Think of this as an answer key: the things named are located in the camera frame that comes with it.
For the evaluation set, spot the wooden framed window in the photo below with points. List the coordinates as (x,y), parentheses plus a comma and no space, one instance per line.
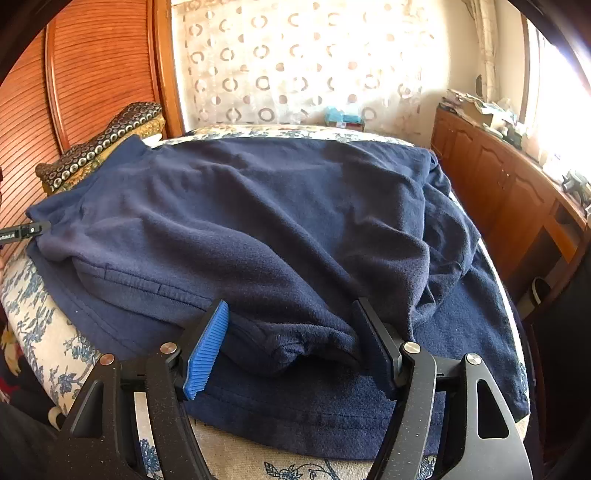
(558,101)

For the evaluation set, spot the yellow plush toy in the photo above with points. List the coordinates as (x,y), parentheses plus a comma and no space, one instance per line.
(8,350)

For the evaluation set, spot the navy printed t-shirt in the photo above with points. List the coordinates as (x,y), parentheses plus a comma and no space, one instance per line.
(277,221)

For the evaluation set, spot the pink floral quilt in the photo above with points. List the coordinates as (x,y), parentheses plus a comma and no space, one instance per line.
(240,129)

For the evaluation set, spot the pile of papers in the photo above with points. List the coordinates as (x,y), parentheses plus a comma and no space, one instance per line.
(471,108)

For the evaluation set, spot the beige floral window curtain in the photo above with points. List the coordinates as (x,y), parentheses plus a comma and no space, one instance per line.
(488,50)

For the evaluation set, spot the cardboard box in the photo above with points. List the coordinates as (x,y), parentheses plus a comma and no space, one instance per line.
(353,121)

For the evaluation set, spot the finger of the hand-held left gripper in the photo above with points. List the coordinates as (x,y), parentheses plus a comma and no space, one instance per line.
(27,230)

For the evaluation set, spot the wooden cabinet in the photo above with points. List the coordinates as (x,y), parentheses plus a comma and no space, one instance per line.
(498,180)

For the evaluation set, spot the blue plastic bag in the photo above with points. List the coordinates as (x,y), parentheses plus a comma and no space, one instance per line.
(336,114)

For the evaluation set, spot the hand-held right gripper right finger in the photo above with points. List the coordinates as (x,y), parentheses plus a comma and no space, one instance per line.
(381,350)

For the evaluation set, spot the sheer circle-patterned curtain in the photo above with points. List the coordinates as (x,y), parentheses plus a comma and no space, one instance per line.
(300,60)

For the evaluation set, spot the black hand-held device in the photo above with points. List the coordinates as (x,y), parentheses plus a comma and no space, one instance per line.
(577,184)

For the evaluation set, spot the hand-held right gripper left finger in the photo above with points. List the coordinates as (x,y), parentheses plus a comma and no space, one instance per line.
(207,350)

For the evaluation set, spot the wooden louvered wardrobe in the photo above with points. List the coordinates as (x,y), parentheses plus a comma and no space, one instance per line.
(92,69)

